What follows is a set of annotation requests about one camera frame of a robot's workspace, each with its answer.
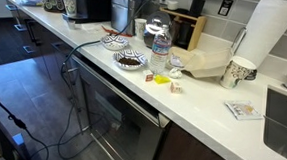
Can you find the small beige cube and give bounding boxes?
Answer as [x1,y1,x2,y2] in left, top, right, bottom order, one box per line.
[169,81,183,94]

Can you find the red and white creamer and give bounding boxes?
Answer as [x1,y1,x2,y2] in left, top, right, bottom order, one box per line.
[142,69,155,83]

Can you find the white paper towel roll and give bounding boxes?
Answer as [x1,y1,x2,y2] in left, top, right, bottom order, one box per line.
[233,0,287,71]

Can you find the black rectangular object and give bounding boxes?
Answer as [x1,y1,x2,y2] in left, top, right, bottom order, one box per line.
[187,0,206,19]

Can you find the large patterned paper cup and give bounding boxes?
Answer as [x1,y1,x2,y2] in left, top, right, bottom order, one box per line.
[218,55,258,91]

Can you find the black floor cable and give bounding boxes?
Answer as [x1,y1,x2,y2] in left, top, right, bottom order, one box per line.
[0,77,54,160]

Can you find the single coffee pod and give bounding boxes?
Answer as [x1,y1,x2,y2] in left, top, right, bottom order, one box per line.
[65,19,78,30]

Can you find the stainless steel toaster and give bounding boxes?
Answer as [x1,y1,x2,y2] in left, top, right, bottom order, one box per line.
[109,0,156,38]

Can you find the dark robot stand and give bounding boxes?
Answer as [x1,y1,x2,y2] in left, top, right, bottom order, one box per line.
[0,90,36,160]

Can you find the small printed sachet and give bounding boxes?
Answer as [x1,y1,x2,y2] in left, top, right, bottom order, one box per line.
[168,54,186,69]

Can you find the silver cabinet handle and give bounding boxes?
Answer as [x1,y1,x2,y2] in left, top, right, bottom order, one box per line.
[22,45,35,54]
[50,41,65,50]
[13,23,28,32]
[5,3,18,11]

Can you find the dark blue cable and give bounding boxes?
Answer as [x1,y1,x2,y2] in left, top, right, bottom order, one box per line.
[27,0,166,160]

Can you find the black wall sign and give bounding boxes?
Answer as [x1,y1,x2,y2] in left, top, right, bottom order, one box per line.
[217,0,235,17]

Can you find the steel sink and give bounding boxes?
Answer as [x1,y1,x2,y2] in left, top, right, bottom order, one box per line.
[261,85,287,160]

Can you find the crumpled white wrapper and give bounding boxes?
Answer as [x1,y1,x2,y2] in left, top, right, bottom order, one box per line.
[168,67,184,80]

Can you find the flat printed packet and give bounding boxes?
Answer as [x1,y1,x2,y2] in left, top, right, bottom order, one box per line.
[223,99,265,122]

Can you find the small white cup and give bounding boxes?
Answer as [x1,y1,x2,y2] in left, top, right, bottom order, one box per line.
[166,0,179,11]

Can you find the Keurig coffee machine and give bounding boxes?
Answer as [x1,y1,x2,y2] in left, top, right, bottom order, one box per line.
[61,0,113,26]

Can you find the wooden rack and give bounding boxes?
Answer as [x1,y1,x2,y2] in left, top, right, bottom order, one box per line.
[157,7,208,53]

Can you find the black dishwasher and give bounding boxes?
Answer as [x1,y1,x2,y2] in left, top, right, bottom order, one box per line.
[65,55,175,160]

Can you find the orange handled scissors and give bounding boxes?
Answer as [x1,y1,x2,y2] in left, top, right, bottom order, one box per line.
[100,25,135,38]

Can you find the blue patterned plate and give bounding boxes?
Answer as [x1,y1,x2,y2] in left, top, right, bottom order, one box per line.
[99,33,130,52]

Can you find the clear plastic water bottle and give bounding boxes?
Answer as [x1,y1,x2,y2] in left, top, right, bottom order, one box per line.
[148,23,173,76]

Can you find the patterned bowl with coffee grounds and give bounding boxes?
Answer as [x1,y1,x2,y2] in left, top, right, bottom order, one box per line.
[111,48,149,72]

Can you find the dark metal kettle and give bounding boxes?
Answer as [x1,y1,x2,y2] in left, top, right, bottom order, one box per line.
[141,9,173,51]

